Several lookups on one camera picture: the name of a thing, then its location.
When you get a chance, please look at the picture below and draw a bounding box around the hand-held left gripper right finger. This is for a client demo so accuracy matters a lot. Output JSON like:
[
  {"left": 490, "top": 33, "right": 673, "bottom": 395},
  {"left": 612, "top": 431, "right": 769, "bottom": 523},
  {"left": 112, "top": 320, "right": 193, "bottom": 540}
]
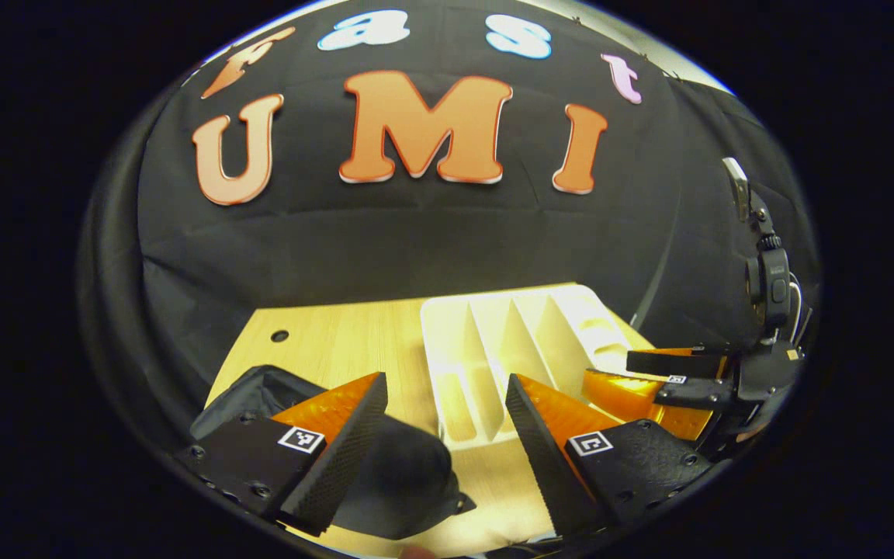
[{"left": 505, "top": 373, "right": 719, "bottom": 536}]

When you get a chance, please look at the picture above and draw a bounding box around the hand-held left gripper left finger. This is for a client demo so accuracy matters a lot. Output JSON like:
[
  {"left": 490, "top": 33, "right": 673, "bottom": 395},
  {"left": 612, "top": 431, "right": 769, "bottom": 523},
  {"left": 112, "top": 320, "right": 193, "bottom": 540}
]
[{"left": 179, "top": 371, "right": 390, "bottom": 538}]

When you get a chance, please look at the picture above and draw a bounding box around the black schoolbag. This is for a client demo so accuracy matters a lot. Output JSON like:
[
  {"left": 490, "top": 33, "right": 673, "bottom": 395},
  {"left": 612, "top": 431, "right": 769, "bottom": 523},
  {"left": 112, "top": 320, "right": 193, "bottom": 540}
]
[{"left": 189, "top": 365, "right": 477, "bottom": 540}]

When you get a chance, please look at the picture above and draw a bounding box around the white bookshelf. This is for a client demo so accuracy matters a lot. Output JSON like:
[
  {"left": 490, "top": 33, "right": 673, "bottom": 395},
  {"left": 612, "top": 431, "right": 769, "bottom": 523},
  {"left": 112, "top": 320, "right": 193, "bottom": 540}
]
[{"left": 420, "top": 284, "right": 638, "bottom": 445}]

